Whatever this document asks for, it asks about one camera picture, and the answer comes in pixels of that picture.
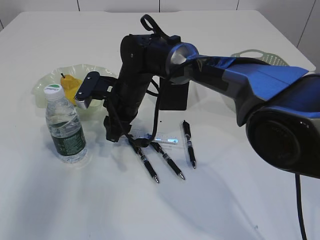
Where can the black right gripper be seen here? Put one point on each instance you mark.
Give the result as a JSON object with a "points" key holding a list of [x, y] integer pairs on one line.
{"points": [[127, 95]]}

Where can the clear plastic ruler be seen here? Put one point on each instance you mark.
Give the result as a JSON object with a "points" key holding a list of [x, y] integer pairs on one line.
{"points": [[160, 137]]}

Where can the clear plastic water bottle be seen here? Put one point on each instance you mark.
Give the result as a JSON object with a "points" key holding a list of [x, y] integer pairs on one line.
{"points": [[64, 125]]}

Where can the yellow pear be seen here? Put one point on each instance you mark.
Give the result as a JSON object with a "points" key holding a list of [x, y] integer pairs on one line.
{"points": [[70, 86]]}

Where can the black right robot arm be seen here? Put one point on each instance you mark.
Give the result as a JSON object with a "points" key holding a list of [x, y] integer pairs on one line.
{"points": [[278, 105]]}

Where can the black pen middle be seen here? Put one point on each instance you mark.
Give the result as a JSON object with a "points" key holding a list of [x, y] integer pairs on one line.
{"points": [[157, 147]]}

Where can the black pen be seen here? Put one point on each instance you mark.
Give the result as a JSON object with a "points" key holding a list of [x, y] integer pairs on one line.
{"points": [[145, 162], [187, 135], [157, 147]]}

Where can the black pen left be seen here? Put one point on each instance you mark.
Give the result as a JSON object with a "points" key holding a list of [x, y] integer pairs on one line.
{"points": [[145, 162]]}

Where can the green wavy glass plate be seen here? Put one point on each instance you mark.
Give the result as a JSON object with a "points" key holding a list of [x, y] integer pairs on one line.
{"points": [[78, 71]]}

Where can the black square pen holder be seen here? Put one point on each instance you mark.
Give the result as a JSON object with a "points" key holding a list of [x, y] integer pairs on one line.
{"points": [[175, 97]]}

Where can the black pen right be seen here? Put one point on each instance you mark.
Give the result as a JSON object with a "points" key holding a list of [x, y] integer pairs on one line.
{"points": [[187, 135]]}

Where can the green plastic woven basket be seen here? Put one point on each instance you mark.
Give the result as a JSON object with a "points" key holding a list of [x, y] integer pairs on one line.
{"points": [[267, 57]]}

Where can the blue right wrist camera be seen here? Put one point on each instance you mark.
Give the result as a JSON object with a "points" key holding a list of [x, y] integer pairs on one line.
{"points": [[94, 87]]}

